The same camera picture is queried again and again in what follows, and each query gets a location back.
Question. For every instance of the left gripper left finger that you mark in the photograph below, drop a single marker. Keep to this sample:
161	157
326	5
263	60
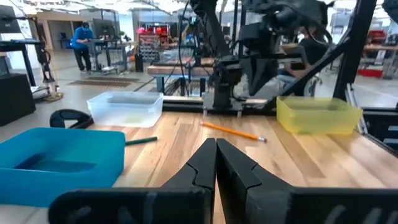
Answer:
124	208

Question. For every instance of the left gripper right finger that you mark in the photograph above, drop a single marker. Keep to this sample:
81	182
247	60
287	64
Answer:
248	193

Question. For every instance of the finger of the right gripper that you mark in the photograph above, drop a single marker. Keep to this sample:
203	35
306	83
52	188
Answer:
267	70
252	71

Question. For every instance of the orange pencil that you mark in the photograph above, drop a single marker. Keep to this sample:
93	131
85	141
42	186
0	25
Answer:
233	131

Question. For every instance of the dark green pencil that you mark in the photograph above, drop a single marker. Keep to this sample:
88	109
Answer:
141	141

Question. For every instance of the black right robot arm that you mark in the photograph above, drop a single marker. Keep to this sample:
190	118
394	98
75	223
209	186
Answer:
224	81

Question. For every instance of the person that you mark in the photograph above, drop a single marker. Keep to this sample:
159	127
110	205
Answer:
314	49
81	37

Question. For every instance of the teal plastic bin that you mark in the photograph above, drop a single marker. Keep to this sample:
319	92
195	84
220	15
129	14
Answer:
77	183

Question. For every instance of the yellow translucent plastic bin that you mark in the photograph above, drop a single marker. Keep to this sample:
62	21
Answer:
317	121

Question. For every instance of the wooden background table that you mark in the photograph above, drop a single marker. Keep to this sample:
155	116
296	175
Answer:
174	70

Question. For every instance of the clear plastic bin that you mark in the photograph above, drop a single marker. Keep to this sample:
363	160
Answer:
124	115

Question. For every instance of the red parts shelf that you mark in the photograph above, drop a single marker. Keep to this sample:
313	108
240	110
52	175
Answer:
149	43

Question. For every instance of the brown floor mat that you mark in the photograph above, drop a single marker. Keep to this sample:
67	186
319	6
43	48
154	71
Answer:
102	82

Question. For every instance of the black cabinet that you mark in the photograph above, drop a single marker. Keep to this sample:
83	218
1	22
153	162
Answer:
15	99

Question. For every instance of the black monitor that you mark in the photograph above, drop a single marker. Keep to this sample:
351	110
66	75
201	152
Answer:
104	28
9	18

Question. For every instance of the black equipment stand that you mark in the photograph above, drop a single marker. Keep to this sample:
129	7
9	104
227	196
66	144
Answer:
43	59

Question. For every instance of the black aluminium table frame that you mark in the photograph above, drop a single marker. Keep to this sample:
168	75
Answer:
354	46

